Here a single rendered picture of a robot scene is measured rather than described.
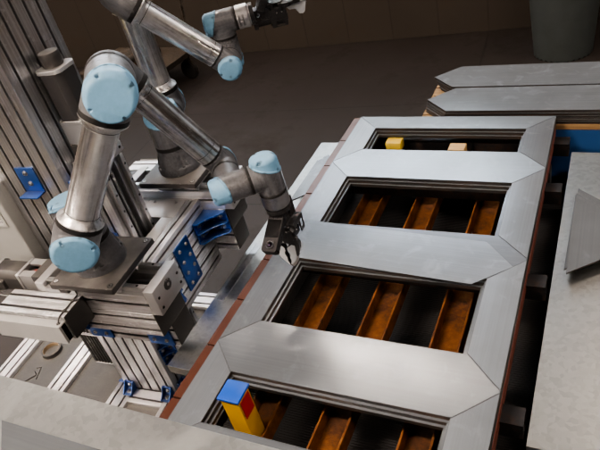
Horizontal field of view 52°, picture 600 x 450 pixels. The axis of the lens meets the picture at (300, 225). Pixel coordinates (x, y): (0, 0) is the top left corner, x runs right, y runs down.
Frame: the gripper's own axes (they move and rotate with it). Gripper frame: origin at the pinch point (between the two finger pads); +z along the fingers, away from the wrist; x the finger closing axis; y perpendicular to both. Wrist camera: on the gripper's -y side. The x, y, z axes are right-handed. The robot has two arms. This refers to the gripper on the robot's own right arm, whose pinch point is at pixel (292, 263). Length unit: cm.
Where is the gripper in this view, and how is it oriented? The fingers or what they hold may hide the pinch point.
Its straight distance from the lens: 176.4
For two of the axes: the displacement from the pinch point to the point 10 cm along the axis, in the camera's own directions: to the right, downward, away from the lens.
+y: 3.7, -6.3, 6.9
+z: 2.3, 7.8, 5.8
